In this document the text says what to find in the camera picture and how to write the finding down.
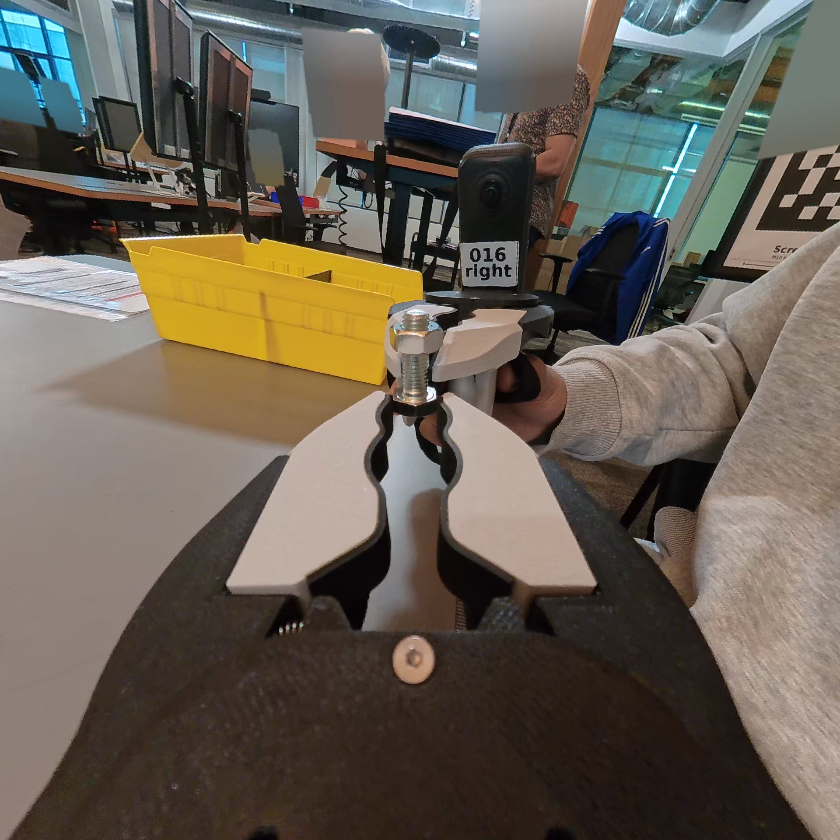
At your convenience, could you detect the person's right forearm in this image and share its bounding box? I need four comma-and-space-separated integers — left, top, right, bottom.
543, 223, 840, 468

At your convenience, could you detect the yellow plastic bin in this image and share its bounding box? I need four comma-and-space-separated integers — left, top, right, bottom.
120, 236, 425, 386

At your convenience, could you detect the small black monitor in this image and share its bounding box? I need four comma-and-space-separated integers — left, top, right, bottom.
92, 97, 143, 153

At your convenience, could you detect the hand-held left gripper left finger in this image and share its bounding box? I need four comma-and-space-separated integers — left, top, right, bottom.
226, 392, 395, 598

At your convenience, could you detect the tall black monitor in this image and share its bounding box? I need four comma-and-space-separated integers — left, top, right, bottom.
134, 0, 195, 160
199, 31, 254, 169

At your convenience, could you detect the person's right hand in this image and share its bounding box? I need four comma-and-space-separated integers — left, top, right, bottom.
419, 354, 569, 450

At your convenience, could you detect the laminated instruction sheet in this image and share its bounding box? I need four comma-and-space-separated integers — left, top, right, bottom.
0, 257, 143, 322

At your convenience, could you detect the person's grey sweatshirt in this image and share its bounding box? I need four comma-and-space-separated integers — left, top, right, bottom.
653, 367, 840, 840

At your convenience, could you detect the long wooden office desk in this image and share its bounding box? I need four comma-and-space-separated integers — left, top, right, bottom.
0, 165, 343, 225

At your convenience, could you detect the grey desk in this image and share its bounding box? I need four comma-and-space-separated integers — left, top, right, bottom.
0, 256, 559, 840

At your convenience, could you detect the black office chair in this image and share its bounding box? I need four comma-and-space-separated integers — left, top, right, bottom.
538, 252, 657, 357

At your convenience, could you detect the silver threaded bolt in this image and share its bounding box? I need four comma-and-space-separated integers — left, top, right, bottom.
386, 310, 448, 422

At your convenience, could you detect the black floor lamp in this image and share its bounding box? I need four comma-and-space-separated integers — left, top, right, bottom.
382, 24, 442, 133

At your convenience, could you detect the wide black monitor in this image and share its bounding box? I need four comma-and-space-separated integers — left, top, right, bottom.
246, 101, 300, 189

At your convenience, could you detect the pale cardboard sheet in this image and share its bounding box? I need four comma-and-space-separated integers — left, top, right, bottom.
0, 210, 31, 261

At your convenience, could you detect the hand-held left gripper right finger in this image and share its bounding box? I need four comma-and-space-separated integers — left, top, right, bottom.
436, 392, 599, 599

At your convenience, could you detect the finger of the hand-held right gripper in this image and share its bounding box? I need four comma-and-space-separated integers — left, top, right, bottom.
382, 301, 462, 388
431, 308, 530, 383

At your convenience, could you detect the checkered marker poster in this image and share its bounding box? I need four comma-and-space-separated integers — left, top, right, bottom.
709, 146, 840, 284

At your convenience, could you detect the blue striped jacket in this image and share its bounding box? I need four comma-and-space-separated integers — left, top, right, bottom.
567, 211, 671, 346

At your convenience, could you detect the stack of blue mats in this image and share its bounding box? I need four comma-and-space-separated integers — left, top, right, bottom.
384, 106, 497, 160

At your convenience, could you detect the wooden standing desk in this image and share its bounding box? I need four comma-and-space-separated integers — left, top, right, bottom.
316, 139, 462, 263

